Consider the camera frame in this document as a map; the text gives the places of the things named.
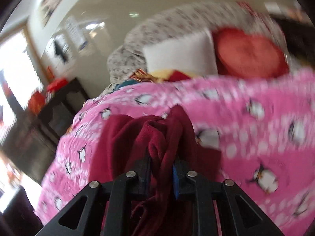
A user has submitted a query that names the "dark red garment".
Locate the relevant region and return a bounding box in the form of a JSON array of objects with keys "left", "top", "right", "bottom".
[{"left": 89, "top": 105, "right": 221, "bottom": 235}]

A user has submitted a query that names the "pink penguin blanket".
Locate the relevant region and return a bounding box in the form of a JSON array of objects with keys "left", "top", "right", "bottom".
[{"left": 35, "top": 69, "right": 314, "bottom": 235}]

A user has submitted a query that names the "dark wooden side table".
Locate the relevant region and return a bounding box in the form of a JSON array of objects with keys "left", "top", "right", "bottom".
[{"left": 17, "top": 78, "right": 89, "bottom": 183}]

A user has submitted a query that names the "red gift box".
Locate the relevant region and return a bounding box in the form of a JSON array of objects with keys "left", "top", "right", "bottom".
[{"left": 28, "top": 91, "right": 45, "bottom": 114}]

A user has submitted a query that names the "red flat box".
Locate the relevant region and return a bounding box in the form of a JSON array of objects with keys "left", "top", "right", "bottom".
[{"left": 46, "top": 78, "right": 69, "bottom": 93}]

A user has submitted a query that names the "yellow red patterned sheet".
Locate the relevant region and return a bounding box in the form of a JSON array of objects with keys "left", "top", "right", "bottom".
[{"left": 115, "top": 68, "right": 198, "bottom": 89}]

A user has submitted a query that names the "white pillow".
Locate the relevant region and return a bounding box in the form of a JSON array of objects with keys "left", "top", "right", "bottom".
[{"left": 143, "top": 28, "right": 218, "bottom": 76}]

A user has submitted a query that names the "red heart cushion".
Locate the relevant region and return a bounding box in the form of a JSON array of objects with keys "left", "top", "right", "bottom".
[{"left": 212, "top": 28, "right": 289, "bottom": 79}]

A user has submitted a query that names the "floral fabric headboard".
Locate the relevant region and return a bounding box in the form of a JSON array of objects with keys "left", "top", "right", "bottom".
[{"left": 104, "top": 1, "right": 288, "bottom": 93}]

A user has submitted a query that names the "wedding photo poster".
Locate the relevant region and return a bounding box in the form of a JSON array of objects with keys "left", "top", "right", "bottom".
[{"left": 38, "top": 0, "right": 62, "bottom": 27}]

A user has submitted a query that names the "dark cloth on wall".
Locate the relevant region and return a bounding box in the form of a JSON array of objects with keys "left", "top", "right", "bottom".
[{"left": 53, "top": 35, "right": 68, "bottom": 64}]

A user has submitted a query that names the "wall calendar poster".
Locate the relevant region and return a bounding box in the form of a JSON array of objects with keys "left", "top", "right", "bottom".
[{"left": 65, "top": 16, "right": 88, "bottom": 51}]

